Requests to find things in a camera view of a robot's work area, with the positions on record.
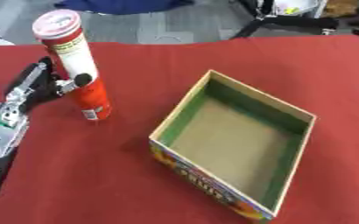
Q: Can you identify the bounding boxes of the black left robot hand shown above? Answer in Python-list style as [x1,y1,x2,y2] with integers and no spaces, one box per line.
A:
[3,56,95,116]

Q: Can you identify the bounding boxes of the blue bag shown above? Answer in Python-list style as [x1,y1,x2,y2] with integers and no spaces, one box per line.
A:
[52,0,195,16]

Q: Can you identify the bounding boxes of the red and white tube bottle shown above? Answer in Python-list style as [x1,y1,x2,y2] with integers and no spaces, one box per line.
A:
[31,9,114,122]

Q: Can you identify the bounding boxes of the open cardboard box green inside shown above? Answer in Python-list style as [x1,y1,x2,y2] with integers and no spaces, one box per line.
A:
[147,68,318,224]

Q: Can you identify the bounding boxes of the black tripod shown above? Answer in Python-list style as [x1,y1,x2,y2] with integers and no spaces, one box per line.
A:
[229,0,342,39]

